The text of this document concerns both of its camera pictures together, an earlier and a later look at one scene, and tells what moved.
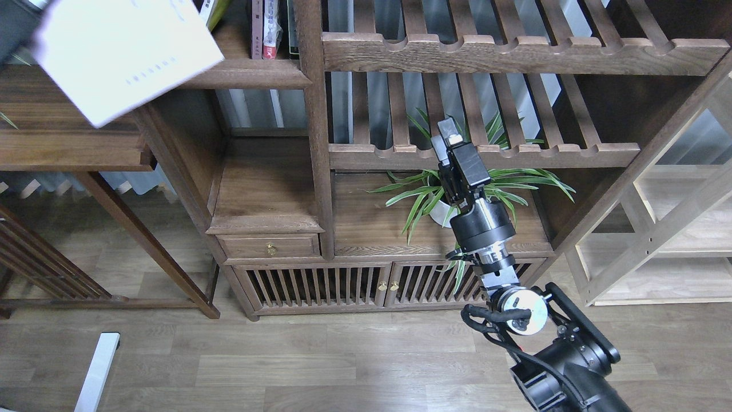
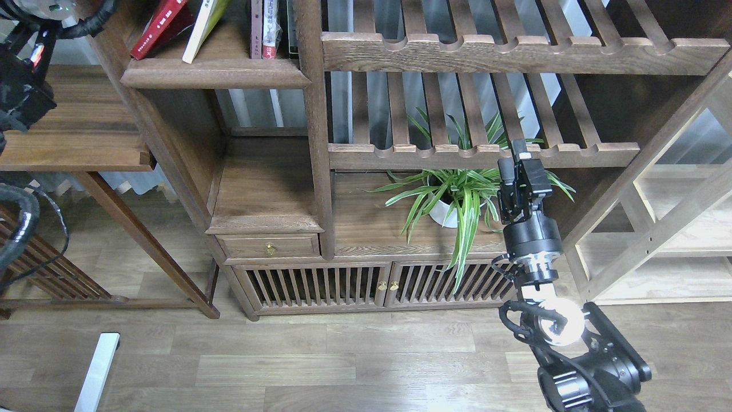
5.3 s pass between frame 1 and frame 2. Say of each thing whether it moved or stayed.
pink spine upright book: stayed
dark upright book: stayed
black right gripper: moved
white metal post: stayed
